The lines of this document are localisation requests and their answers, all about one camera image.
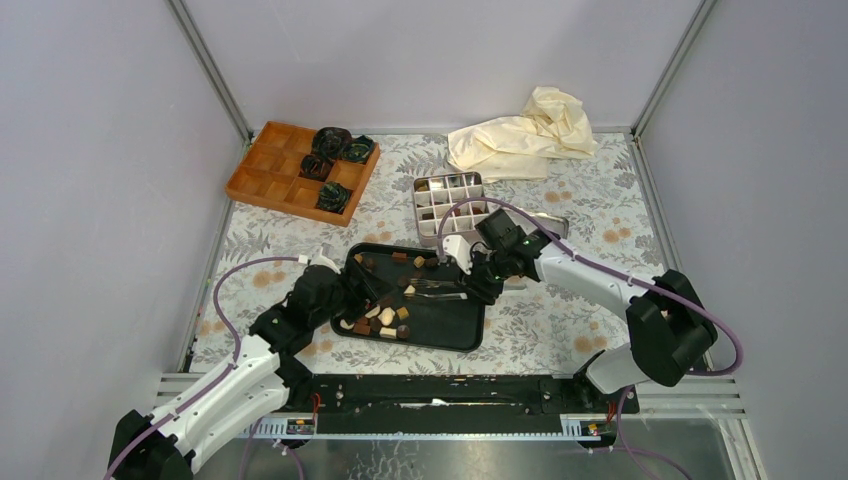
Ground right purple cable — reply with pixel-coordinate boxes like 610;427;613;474
435;196;745;480

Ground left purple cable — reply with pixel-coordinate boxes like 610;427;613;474
102;254;309;480

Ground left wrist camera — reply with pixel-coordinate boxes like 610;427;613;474
296;247;341;274

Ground silver metal tray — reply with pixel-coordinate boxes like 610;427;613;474
506;210;569;240

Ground metal serving tongs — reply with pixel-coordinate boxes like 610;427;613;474
403;278;468;301

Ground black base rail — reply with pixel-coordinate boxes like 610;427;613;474
282;374;640;436

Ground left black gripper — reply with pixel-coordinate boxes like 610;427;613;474
311;259;398;331

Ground orange compartment box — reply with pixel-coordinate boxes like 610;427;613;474
225;121;380;227

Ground black plastic tray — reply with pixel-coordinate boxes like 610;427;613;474
330;243;485;352

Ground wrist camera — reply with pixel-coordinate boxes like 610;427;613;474
296;247;341;274
439;234;473;275

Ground floral table mat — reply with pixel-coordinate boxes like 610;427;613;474
188;132;665;374

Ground white oval chocolate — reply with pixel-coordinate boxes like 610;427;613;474
365;306;383;320

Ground dark paper cup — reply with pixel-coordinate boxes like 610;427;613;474
315;182;352;214
299;154;335;182
311;127;353;160
340;135;377;164

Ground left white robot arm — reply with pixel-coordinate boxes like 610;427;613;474
105;257;395;479

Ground pink grid box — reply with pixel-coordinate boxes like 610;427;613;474
413;172;490;248

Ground cream cloth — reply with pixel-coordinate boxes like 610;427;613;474
448;86;598;183

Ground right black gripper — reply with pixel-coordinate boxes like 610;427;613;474
454;249;511;307

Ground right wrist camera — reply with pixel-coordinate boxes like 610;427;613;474
439;234;473;275

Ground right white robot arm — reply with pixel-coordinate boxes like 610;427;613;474
441;210;718;412

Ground purple cable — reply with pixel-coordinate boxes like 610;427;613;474
102;254;309;480
435;196;745;480

